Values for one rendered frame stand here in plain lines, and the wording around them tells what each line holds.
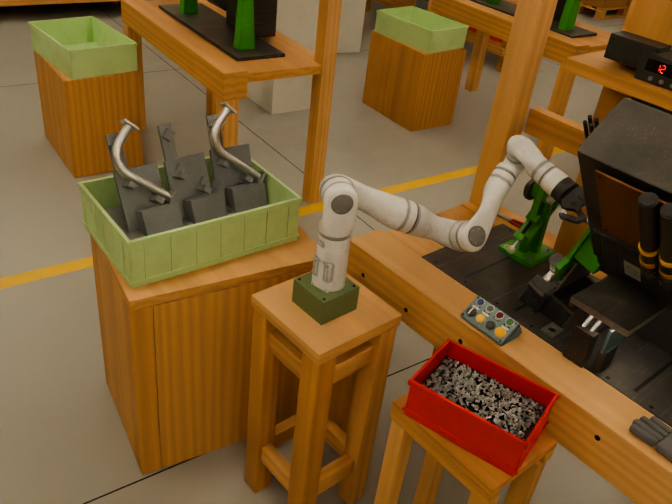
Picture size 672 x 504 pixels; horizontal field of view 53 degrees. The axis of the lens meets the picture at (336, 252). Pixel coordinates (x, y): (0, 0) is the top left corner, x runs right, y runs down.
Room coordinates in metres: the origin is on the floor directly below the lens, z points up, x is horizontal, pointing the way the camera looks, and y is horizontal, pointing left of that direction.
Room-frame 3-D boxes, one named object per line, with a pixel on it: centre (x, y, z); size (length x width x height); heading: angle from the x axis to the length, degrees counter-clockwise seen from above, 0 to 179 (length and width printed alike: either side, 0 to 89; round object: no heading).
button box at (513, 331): (1.52, -0.46, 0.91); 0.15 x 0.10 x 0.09; 43
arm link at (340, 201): (1.59, 0.01, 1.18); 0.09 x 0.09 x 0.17; 15
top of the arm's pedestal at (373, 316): (1.60, 0.01, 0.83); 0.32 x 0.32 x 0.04; 44
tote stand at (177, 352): (1.97, 0.45, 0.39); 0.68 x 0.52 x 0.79; 123
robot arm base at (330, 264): (1.60, 0.01, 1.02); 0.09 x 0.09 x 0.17; 54
